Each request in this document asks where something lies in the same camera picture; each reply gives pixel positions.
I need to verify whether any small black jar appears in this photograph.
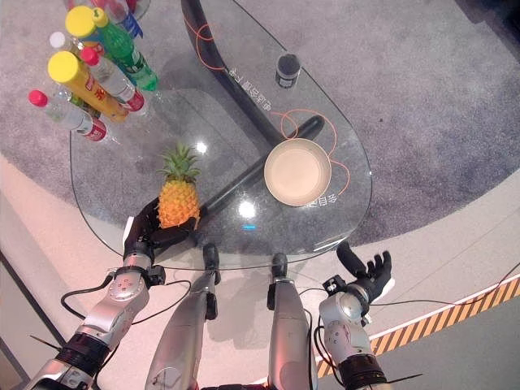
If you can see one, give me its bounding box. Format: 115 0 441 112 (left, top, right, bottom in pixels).
275 52 302 89

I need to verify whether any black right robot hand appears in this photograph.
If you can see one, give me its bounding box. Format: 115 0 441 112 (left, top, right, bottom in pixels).
336 241 397 304

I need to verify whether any yellow toy pineapple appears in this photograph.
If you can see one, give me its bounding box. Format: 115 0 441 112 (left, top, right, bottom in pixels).
156 141 202 231

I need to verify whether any black table frame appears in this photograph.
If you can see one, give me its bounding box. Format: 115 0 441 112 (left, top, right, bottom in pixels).
180 0 327 223

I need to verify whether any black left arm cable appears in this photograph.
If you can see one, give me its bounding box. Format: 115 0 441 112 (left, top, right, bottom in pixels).
60 266 193 323

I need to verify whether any clear bottle red cap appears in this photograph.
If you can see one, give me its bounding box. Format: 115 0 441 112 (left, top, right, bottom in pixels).
79 45 147 115
28 89 109 144

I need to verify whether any yellow black hazard tape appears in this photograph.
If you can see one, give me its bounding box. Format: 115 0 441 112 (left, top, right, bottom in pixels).
315 278 520 379

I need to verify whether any thin black floor cable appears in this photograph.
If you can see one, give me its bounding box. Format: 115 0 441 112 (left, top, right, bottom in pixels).
370 262 520 307

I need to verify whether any grey carpet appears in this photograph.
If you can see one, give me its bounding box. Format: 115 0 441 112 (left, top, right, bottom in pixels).
0 0 520 247

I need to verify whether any silver left robot leg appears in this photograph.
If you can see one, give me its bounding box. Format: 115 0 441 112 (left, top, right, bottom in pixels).
145 242 223 390

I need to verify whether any clear bottle blue label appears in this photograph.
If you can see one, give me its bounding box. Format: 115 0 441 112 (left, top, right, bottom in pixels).
88 0 152 38

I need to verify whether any clear bottle white cap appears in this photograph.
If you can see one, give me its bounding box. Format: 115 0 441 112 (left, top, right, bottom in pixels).
48 31 85 60

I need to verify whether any round beige plate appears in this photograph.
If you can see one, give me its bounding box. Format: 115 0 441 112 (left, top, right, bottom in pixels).
263 137 334 207

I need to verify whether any yellow-capped drink bottle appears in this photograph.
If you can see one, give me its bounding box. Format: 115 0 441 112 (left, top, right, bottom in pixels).
64 5 108 46

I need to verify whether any silver right robot leg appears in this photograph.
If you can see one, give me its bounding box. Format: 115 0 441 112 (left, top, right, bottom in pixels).
266 252 320 390

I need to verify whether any yellow tube bottle yellow cap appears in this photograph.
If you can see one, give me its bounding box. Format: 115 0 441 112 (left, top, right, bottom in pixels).
47 50 131 124

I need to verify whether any green soda bottle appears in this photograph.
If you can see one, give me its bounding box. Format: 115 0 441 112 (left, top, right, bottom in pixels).
91 6 160 93

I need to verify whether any silver robot leg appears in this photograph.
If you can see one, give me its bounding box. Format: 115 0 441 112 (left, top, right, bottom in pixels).
145 242 223 390
266 252 320 390

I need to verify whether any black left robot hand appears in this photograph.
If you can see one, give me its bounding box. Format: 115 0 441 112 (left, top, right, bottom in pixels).
123 197 201 262

